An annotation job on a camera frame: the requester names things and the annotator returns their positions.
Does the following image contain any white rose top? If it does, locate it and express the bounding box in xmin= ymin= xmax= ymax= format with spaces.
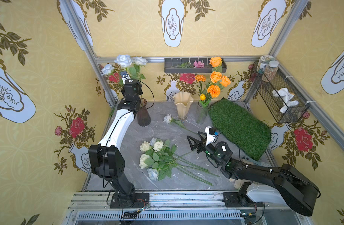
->
xmin=164 ymin=114 xmax=194 ymax=133

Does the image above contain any small orange marigold stem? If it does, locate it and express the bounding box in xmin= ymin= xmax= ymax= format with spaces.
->
xmin=206 ymin=85 xmax=221 ymax=104

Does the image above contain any orange marigold flower stem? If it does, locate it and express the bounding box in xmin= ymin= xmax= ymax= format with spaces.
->
xmin=195 ymin=75 xmax=207 ymax=97

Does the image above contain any orange rose stem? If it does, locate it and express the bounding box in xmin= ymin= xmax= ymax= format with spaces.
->
xmin=210 ymin=57 xmax=223 ymax=73
xmin=218 ymin=76 xmax=231 ymax=91
xmin=210 ymin=71 xmax=222 ymax=83

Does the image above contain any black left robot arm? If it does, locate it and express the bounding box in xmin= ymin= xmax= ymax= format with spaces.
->
xmin=89 ymin=79 xmax=149 ymax=209

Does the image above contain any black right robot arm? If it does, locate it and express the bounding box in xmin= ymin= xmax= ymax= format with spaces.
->
xmin=187 ymin=132 xmax=321 ymax=217

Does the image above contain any clear glass vase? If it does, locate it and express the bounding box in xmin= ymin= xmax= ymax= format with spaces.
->
xmin=196 ymin=102 xmax=209 ymax=124

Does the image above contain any dark purple glass vase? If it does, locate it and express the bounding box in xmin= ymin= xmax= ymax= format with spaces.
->
xmin=137 ymin=98 xmax=151 ymax=127

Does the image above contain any beige work glove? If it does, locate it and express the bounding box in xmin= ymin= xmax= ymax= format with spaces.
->
xmin=229 ymin=178 xmax=250 ymax=190

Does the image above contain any green artificial grass mat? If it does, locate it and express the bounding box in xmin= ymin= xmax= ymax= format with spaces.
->
xmin=208 ymin=98 xmax=271 ymax=161

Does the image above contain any cream ruffled vase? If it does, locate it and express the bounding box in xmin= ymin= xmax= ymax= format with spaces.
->
xmin=174 ymin=91 xmax=194 ymax=122

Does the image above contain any teal brush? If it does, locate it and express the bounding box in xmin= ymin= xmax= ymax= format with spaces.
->
xmin=242 ymin=156 xmax=262 ymax=166

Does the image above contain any pink flower in planter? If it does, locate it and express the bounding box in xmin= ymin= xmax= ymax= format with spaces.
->
xmin=193 ymin=61 xmax=205 ymax=68

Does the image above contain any white cloth figure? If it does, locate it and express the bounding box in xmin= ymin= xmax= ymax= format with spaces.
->
xmin=272 ymin=88 xmax=299 ymax=113

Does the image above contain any jar with white lid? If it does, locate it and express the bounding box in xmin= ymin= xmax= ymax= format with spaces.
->
xmin=262 ymin=61 xmax=279 ymax=82

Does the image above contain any glass jar with floral lid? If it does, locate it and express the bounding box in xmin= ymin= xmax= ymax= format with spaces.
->
xmin=256 ymin=55 xmax=275 ymax=74

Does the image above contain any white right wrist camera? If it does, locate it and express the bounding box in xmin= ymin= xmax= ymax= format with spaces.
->
xmin=205 ymin=126 xmax=219 ymax=145

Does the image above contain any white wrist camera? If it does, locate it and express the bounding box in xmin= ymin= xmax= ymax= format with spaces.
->
xmin=120 ymin=70 xmax=131 ymax=83
xmin=205 ymin=126 xmax=219 ymax=145

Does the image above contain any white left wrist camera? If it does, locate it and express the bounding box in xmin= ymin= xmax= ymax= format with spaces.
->
xmin=120 ymin=70 xmax=131 ymax=83

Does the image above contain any grey wall planter shelf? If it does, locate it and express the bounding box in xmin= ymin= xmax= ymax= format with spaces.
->
xmin=164 ymin=57 xmax=213 ymax=74

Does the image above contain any black wire wall basket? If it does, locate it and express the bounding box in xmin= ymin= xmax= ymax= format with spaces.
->
xmin=244 ymin=62 xmax=310 ymax=123

